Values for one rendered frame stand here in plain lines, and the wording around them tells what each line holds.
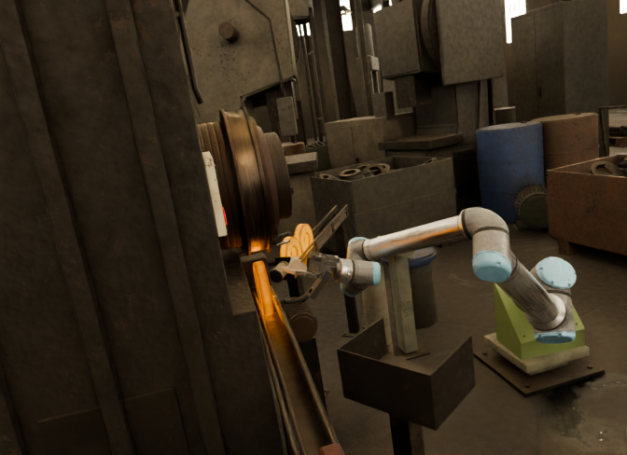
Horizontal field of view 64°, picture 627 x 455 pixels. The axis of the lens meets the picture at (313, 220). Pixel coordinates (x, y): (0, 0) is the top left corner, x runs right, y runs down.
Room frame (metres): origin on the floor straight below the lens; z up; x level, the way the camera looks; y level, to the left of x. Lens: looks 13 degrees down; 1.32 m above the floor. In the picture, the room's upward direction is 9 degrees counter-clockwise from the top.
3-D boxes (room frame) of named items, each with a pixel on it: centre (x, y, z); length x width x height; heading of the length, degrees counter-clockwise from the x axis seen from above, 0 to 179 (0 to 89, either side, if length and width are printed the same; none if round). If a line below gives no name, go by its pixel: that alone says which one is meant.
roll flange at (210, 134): (1.57, 0.27, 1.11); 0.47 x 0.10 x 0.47; 11
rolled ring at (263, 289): (1.59, 0.20, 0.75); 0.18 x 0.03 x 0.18; 12
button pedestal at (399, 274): (2.40, -0.39, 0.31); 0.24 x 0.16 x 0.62; 11
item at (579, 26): (5.91, -3.06, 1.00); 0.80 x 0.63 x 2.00; 16
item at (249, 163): (1.59, 0.19, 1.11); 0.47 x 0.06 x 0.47; 11
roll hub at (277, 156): (1.61, 0.10, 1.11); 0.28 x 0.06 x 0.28; 11
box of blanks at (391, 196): (4.24, -0.59, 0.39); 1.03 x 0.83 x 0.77; 116
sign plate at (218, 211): (1.23, 0.23, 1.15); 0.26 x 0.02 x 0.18; 11
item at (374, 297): (2.33, -0.24, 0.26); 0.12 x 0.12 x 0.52
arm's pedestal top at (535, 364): (2.09, -0.93, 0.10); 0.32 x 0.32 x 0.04; 12
